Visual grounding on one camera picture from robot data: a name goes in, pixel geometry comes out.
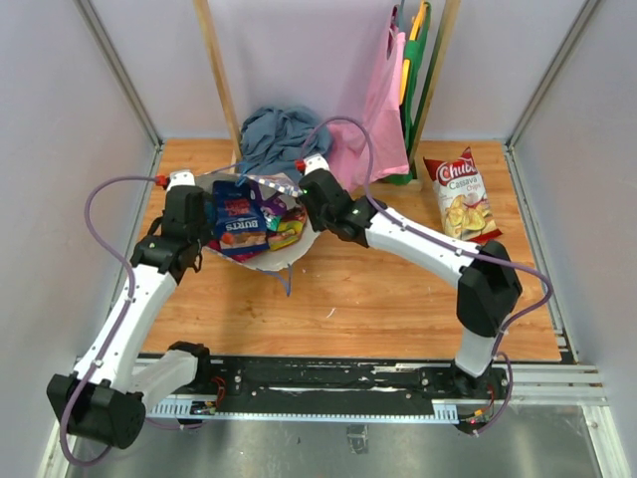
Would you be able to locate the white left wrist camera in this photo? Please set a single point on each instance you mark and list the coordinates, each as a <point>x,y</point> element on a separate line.
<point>176,178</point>

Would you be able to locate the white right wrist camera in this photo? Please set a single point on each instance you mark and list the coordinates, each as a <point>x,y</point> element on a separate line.
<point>311,163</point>

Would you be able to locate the blue crumpled cloth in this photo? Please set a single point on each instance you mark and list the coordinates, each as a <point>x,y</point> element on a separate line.
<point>273,139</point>

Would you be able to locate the purple snack packet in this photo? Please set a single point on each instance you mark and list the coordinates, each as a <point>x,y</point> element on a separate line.
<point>272,201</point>

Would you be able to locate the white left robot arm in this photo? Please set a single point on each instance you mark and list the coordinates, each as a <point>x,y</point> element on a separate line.
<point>103,399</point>

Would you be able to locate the colourful orange candy bag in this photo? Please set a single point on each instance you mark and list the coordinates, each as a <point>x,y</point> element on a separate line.
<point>286,230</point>

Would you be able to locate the pink t-shirt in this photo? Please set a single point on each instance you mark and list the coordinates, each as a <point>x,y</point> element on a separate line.
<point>348,158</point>

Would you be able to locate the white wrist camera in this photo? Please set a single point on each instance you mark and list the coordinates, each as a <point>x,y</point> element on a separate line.
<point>311,163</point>
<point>176,178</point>

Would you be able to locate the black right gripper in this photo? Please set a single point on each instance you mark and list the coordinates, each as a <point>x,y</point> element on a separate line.
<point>309,206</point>

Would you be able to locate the red Chubi cassava chips bag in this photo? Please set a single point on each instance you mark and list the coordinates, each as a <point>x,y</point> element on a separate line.
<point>466,212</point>

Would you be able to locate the green t-shirt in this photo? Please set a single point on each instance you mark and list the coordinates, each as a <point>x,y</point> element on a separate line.
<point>415,99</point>

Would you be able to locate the aluminium frame rails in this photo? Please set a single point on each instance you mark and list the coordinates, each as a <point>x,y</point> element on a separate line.
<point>577,156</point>

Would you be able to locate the blue checkered paper bag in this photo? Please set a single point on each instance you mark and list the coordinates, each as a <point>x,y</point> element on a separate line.
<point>269,262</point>

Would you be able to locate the blue Burts chips bag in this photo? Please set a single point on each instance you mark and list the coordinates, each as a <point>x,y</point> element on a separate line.
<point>240,226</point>

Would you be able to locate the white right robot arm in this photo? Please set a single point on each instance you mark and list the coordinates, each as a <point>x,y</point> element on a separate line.
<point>487,288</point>

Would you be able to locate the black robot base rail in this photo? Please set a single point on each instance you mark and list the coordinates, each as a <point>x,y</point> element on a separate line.
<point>338,390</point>

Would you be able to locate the yellow clothes hanger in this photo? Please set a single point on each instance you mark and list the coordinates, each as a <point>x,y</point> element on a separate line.
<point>413,52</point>

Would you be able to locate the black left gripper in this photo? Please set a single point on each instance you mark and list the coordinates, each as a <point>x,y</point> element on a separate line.
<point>207,232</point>

